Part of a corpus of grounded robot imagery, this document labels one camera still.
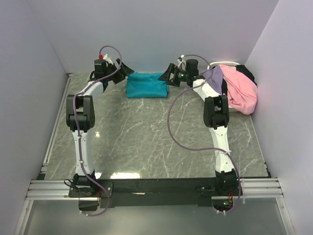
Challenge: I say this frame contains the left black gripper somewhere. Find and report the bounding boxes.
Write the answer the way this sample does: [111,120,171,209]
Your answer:
[105,59,134,85]

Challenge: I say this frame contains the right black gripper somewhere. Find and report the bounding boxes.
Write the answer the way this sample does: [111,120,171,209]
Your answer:
[157,64,189,87]

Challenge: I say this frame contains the teal t shirt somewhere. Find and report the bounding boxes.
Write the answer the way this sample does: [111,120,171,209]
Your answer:
[126,72,169,98]

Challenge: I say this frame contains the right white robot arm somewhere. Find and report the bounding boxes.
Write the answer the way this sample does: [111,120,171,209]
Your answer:
[159,59,238,195]

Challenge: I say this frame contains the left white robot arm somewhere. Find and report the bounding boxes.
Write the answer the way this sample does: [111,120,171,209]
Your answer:
[66,56,134,197]

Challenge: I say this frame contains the purple t shirt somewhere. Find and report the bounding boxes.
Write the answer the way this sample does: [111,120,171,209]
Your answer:
[200,66,224,94]

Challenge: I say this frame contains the white laundry basket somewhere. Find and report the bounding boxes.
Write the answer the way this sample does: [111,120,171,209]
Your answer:
[201,61,239,99]

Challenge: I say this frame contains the black t shirt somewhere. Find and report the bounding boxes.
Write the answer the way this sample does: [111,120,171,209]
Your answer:
[221,65,257,95]

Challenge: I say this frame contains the pink t shirt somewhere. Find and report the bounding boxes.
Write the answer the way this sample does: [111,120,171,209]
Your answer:
[219,65,258,115]

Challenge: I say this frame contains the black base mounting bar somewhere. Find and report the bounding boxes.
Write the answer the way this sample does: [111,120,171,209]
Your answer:
[68,178,242,211]

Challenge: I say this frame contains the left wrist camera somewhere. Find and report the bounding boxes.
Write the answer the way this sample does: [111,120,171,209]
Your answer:
[94,54,114,76]

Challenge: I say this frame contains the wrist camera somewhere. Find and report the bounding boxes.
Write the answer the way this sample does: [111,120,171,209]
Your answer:
[94,54,114,76]
[178,55,199,76]

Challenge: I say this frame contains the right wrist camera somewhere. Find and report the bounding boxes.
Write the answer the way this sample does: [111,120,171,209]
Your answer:
[178,55,199,76]

